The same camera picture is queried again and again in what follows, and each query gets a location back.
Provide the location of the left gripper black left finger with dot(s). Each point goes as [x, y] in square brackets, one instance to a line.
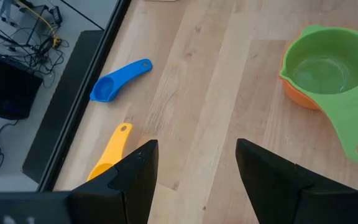
[129, 186]

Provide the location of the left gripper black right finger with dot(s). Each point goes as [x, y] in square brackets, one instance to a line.
[278, 193]

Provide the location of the yellow measuring cup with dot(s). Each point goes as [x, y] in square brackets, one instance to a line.
[113, 149]

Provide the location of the orange measuring cup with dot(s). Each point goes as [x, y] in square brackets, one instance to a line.
[297, 96]

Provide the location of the small blue measuring cup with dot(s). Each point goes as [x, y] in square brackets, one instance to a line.
[117, 79]

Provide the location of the green measuring cup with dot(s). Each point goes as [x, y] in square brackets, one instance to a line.
[346, 109]

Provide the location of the black computer case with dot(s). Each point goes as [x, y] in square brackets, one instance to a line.
[5, 84]

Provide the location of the black table edge rail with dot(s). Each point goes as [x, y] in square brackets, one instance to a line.
[82, 99]

